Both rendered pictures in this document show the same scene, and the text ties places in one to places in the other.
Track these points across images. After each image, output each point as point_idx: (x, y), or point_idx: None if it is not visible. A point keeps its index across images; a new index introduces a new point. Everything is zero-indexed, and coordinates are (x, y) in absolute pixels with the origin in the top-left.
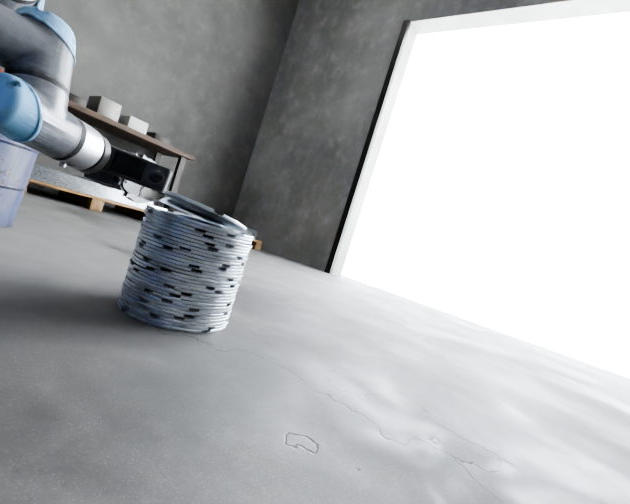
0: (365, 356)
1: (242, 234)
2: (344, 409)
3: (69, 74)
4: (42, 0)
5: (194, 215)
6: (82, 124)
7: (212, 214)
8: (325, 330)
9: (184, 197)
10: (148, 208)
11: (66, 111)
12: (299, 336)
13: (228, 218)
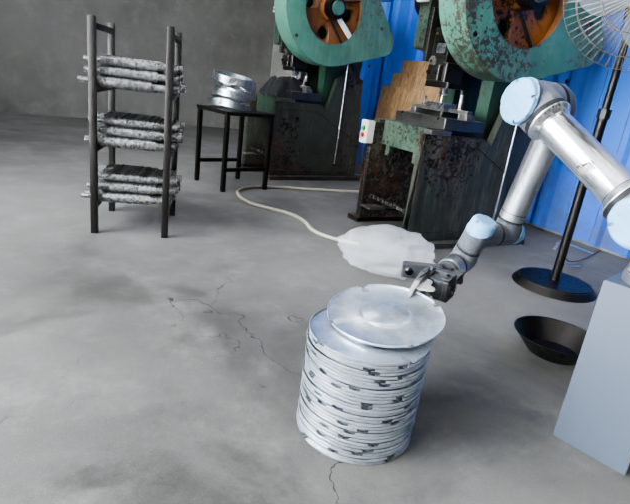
0: (129, 378)
1: (317, 335)
2: (251, 329)
3: (461, 235)
4: (614, 205)
5: (381, 340)
6: (447, 255)
7: (366, 293)
8: (113, 436)
9: (392, 285)
10: (430, 348)
11: (452, 251)
12: (200, 406)
13: (353, 288)
